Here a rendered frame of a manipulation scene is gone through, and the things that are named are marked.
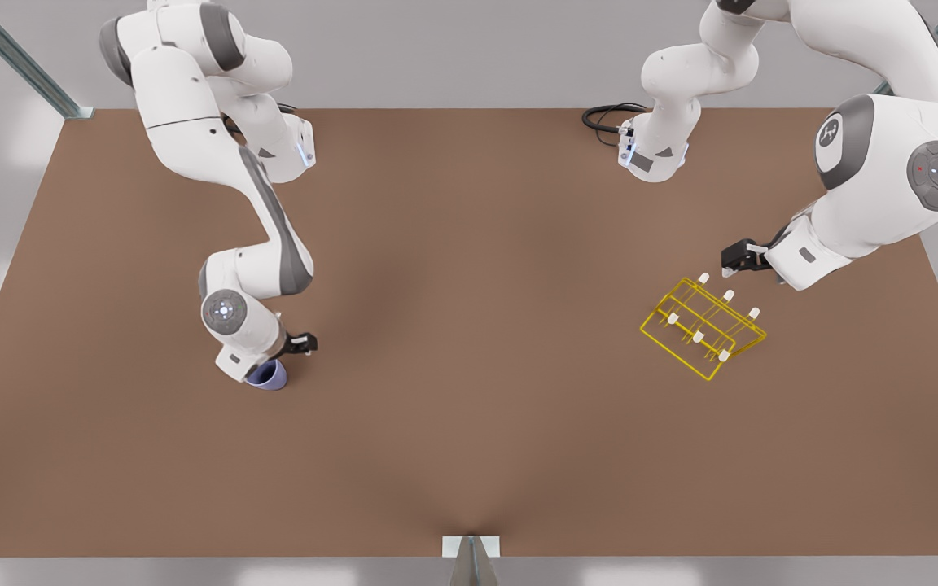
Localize purple cup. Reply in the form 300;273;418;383
245;359;287;392

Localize silver frame post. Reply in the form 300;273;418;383
0;0;95;120
442;536;502;586
874;0;938;97

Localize black cable loop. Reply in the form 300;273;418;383
581;103;651;148

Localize yellow wire cup holder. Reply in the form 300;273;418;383
639;273;768;383

